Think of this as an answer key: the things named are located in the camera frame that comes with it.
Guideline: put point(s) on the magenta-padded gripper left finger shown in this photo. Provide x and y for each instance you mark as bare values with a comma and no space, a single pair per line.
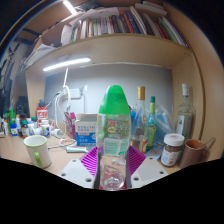
76,171

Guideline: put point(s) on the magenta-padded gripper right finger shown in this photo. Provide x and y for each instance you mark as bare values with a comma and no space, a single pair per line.
148,170

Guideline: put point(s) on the clear green-capped plastic bottle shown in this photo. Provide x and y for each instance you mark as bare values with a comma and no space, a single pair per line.
114,133

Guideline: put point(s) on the white-lidded brown jar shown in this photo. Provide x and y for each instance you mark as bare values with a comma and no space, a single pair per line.
171,151

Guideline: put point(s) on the white and blue carton box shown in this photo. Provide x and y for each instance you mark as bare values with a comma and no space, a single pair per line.
86,131

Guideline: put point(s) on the green glass bottle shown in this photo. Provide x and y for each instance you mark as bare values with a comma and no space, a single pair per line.
151,128

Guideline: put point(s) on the brown cup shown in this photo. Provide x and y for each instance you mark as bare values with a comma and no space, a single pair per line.
191,154

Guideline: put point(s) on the pink pouch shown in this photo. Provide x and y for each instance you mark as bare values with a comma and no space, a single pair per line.
70,125

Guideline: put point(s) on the clear gold-capped glass bottle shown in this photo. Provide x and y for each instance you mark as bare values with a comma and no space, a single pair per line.
140,113

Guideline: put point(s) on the red-labelled white jar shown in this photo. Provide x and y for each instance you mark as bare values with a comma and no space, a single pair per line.
42,117

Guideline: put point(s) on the clear white-capped glass bottle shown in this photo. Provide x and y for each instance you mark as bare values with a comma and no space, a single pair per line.
185,116

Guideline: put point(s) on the small dark bottle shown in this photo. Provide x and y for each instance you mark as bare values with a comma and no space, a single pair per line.
25,130

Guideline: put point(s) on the small blue-capped white bottle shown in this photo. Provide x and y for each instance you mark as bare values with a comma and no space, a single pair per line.
13,130

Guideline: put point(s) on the white light bar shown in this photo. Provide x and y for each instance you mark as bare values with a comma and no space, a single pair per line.
66,64

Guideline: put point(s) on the white wall socket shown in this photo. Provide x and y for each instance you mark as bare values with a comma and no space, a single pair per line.
75,93

